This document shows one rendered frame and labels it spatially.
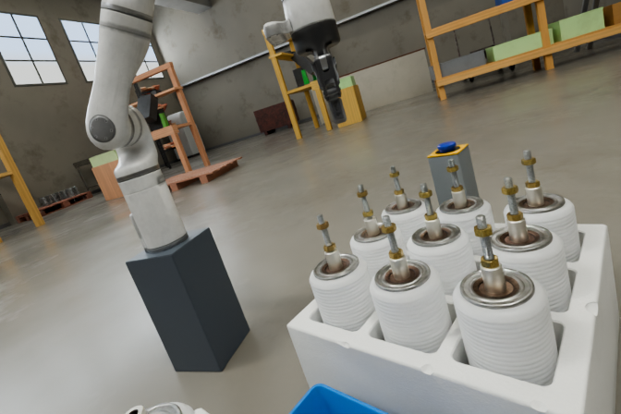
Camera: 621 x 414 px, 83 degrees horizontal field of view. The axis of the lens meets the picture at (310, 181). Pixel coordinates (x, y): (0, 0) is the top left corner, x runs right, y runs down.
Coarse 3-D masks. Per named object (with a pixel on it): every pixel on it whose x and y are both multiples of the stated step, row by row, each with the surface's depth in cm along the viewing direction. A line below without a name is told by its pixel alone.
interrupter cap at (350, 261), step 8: (344, 256) 58; (352, 256) 57; (320, 264) 58; (344, 264) 56; (352, 264) 55; (320, 272) 55; (328, 272) 55; (336, 272) 54; (344, 272) 53; (328, 280) 53
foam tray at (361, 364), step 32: (480, 256) 59; (608, 256) 55; (576, 288) 45; (608, 288) 52; (320, 320) 60; (576, 320) 41; (608, 320) 49; (320, 352) 54; (352, 352) 48; (384, 352) 45; (416, 352) 43; (448, 352) 42; (576, 352) 37; (608, 352) 46; (352, 384) 51; (384, 384) 46; (416, 384) 42; (448, 384) 39; (480, 384) 37; (512, 384) 36; (576, 384) 34; (608, 384) 44
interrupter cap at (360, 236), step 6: (360, 228) 67; (354, 234) 65; (360, 234) 65; (366, 234) 65; (378, 234) 63; (384, 234) 62; (360, 240) 62; (366, 240) 61; (372, 240) 60; (378, 240) 60
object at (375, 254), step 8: (400, 232) 63; (352, 240) 64; (384, 240) 60; (400, 240) 62; (352, 248) 63; (360, 248) 61; (368, 248) 60; (376, 248) 60; (384, 248) 60; (400, 248) 61; (360, 256) 62; (368, 256) 61; (376, 256) 60; (384, 256) 60; (368, 264) 61; (376, 264) 60; (384, 264) 60; (376, 272) 61
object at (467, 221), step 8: (480, 208) 60; (488, 208) 61; (440, 216) 63; (448, 216) 62; (456, 216) 61; (464, 216) 60; (472, 216) 60; (488, 216) 61; (456, 224) 61; (464, 224) 60; (472, 224) 60; (472, 232) 60; (472, 240) 60; (480, 240) 60; (472, 248) 61; (480, 248) 61
